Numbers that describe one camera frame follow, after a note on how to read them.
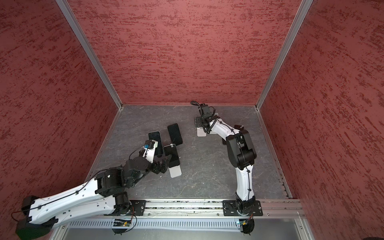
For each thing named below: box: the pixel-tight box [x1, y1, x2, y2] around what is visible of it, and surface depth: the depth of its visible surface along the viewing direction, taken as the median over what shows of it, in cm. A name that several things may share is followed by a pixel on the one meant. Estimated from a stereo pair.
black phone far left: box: [148, 131, 163, 156], surface depth 87 cm
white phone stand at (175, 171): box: [168, 165, 182, 178], surface depth 87 cm
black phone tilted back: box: [167, 123, 183, 146], surface depth 95 cm
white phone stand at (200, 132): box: [196, 127, 207, 137], surface depth 105 cm
